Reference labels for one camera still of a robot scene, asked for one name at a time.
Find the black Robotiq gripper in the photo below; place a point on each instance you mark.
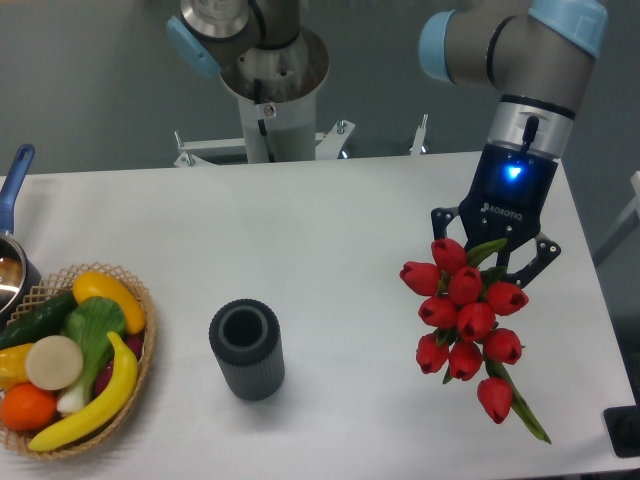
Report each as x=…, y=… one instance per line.
x=505, y=201

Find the red tulip bouquet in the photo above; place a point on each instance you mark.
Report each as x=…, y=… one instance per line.
x=462, y=304

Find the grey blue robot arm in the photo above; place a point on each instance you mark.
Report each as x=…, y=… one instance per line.
x=538, y=54

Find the dark grey ribbed vase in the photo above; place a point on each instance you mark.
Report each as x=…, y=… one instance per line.
x=245, y=338

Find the black device at edge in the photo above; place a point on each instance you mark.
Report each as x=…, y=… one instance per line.
x=623, y=428

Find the dark red vegetable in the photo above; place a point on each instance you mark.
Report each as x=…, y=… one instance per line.
x=135, y=344

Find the green bok choy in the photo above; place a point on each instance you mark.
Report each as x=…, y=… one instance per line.
x=88, y=325

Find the yellow banana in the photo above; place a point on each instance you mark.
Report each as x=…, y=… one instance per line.
x=100, y=410

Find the green cucumber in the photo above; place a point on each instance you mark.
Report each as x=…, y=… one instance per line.
x=45, y=319

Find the beige round slice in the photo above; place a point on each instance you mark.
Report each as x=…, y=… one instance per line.
x=53, y=363

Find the yellow pepper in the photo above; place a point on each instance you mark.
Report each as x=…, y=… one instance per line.
x=12, y=366

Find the orange fruit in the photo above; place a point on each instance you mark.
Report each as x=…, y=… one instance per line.
x=28, y=408

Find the woven wicker basket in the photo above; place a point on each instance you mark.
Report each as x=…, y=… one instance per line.
x=52, y=286

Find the white frame at right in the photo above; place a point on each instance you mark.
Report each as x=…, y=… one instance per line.
x=622, y=226

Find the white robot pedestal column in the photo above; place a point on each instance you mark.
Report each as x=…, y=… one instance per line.
x=276, y=93

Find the white metal base frame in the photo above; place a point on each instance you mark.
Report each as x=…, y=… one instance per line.
x=328, y=146

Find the blue handled saucepan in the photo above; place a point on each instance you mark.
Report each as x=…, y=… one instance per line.
x=18, y=274

